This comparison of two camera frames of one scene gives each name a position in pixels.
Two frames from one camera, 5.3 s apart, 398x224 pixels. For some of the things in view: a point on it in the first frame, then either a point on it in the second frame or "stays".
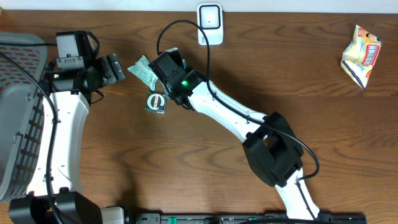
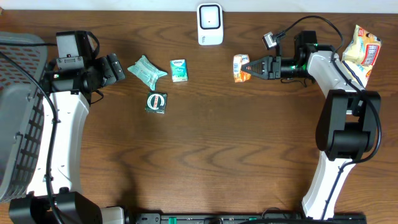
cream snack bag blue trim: x=360 y=55 stays
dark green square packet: x=155 y=102 stays
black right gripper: x=185 y=70 -> x=268 y=68
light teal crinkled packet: x=144 y=71 stays
